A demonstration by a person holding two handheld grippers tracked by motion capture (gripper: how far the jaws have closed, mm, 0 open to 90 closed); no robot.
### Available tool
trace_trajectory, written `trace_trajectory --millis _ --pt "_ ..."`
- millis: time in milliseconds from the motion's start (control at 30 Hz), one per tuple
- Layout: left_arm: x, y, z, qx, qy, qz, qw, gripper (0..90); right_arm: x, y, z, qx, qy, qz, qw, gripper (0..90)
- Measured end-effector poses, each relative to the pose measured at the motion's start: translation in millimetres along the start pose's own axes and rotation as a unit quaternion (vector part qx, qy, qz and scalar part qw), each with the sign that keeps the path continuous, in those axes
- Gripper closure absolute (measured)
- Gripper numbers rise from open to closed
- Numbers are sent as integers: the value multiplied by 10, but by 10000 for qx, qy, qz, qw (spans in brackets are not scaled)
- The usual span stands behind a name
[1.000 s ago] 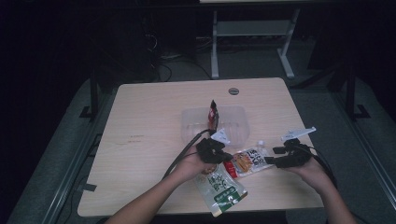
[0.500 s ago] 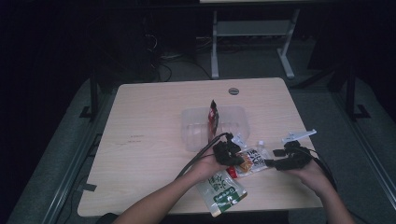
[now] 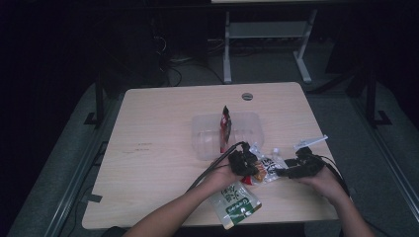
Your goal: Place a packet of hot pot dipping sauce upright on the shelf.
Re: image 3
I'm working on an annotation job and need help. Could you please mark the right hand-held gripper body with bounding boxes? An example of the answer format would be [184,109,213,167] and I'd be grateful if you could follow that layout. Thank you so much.
[285,134,330,180]

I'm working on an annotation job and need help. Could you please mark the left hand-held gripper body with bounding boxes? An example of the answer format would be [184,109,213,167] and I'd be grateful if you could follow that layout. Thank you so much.
[228,149,253,177]

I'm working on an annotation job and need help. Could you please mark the clear packet with black print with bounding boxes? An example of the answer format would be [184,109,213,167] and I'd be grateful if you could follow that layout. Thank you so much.
[241,142,291,186]

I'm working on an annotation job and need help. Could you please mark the red and black sauce packet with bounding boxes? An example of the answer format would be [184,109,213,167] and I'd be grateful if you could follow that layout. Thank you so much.
[219,105,233,154]

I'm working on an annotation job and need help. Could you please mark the clear plastic container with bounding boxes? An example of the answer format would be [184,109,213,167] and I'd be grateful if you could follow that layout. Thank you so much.
[191,111,265,162]

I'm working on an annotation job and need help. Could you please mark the person's left hand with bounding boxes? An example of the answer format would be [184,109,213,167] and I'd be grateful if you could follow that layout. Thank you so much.
[205,163,244,195]

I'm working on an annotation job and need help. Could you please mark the person's right hand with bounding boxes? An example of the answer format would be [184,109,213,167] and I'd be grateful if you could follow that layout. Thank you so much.
[296,165,344,202]

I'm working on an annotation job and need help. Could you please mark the green and white food packet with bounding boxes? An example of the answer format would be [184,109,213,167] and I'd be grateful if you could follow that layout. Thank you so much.
[209,181,263,230]

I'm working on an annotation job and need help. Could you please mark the black metal stand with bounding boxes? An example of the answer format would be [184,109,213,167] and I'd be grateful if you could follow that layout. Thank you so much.
[365,69,393,128]
[83,74,107,128]

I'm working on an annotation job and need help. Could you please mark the grey tape strip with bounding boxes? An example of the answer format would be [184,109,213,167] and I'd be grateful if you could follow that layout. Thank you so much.
[80,193,104,204]

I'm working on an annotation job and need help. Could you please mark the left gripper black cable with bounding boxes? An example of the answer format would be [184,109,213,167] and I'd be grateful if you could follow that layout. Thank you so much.
[187,141,246,193]

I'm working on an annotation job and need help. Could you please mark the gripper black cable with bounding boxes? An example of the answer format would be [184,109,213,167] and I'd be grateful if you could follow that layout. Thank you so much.
[187,141,246,193]
[314,153,352,198]

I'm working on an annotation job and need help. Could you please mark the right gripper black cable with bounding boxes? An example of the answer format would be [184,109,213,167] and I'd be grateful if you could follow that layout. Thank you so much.
[314,153,352,198]

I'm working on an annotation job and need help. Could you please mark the black floor cable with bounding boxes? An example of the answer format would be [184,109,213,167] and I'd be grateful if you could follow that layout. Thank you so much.
[157,57,225,87]

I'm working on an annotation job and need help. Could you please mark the white metal desk frame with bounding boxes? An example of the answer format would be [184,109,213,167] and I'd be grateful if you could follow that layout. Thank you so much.
[222,8,319,85]

